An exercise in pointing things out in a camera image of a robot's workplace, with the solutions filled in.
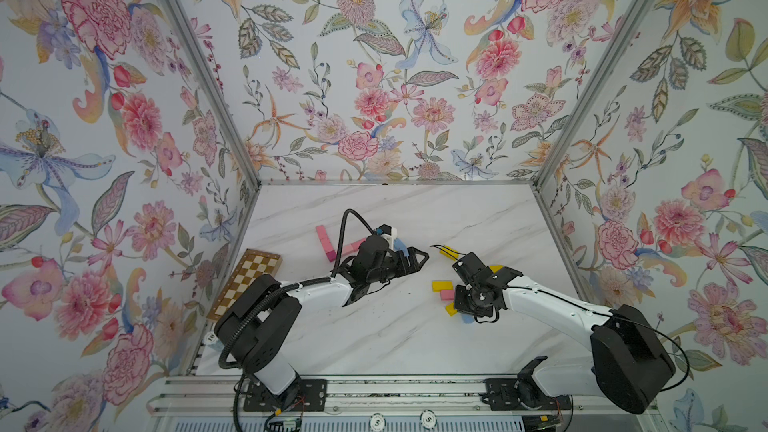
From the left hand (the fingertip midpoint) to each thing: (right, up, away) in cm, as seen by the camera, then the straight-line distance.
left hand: (424, 260), depth 83 cm
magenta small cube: (-29, -1, +18) cm, 34 cm away
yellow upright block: (+7, -9, +9) cm, 14 cm away
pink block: (-32, +4, +23) cm, 40 cm away
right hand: (+10, -13, +4) cm, 17 cm away
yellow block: (+14, +1, -16) cm, 21 cm away
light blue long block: (-6, +2, +19) cm, 20 cm away
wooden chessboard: (-53, -3, +12) cm, 54 cm away
